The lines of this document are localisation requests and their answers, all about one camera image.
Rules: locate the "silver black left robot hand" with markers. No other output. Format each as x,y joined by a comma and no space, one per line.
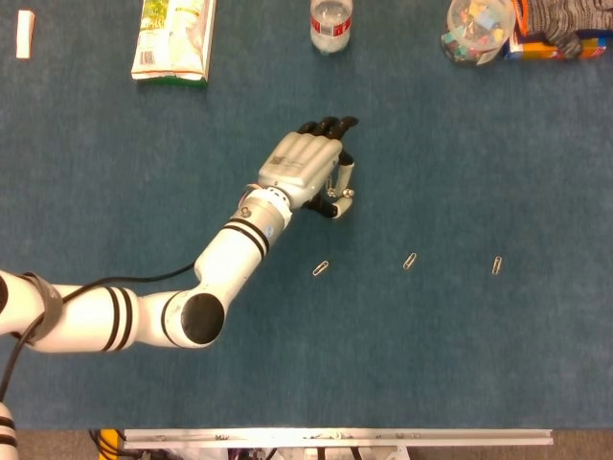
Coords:
297,165

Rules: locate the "paperclip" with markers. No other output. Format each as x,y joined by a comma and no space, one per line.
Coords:
409,261
320,269
497,266

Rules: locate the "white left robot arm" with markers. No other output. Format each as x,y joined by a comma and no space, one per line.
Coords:
225,268

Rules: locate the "clear jar of binder clips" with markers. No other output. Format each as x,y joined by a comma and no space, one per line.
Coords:
474,33

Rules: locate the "green white snack bag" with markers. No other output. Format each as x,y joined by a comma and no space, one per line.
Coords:
191,84

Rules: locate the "red label plastic bottle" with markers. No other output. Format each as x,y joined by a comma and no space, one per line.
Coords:
330,29

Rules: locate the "white green tissue pack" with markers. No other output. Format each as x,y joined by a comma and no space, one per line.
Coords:
170,38

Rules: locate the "orange blue printed box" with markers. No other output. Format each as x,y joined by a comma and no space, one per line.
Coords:
531,50

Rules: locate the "grey knit work glove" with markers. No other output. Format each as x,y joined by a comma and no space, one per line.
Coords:
555,19

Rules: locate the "white pink paper block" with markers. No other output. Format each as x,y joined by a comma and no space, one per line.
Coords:
25,33

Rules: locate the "aluminium profile rail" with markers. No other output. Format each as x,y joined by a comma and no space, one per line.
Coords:
335,437

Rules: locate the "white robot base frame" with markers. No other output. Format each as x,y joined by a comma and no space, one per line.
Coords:
297,454

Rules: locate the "yellow frame part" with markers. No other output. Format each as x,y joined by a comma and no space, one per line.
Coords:
109,443

